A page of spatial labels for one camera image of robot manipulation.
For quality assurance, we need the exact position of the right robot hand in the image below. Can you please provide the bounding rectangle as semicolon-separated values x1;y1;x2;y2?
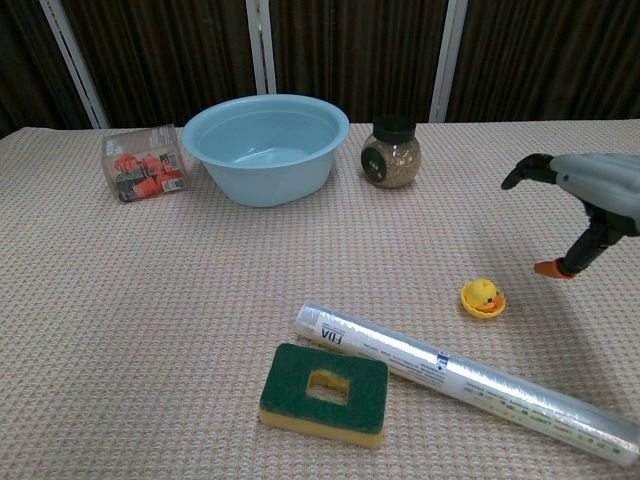
501;152;640;280

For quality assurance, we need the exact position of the small orange toy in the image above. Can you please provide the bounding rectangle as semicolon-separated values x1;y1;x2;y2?
462;278;504;311

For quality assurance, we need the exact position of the yellow round cap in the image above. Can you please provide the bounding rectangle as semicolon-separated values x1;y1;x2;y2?
459;288;507;320

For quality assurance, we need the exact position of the glass spice jar black lid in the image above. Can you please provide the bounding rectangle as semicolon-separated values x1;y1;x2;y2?
360;115;422;190

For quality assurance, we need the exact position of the clear cling film roll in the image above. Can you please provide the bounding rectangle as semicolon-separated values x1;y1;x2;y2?
294;299;640;469

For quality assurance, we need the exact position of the dark pleated curtain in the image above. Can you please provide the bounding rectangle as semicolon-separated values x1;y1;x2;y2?
0;0;640;139

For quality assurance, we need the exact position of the light blue plastic bowl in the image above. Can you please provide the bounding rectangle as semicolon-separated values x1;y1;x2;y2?
181;93;350;208

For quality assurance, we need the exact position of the green and yellow sponge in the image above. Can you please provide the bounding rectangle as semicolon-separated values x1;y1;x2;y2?
258;342;390;450

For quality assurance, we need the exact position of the clear box with orange items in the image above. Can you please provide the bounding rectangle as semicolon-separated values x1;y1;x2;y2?
101;124;190;204

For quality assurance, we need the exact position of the beige woven tablecloth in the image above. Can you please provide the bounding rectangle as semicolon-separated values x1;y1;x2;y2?
0;119;640;480

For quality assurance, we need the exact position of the white metal frame post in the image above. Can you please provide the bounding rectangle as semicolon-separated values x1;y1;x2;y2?
428;0;469;124
39;0;111;130
245;0;278;97

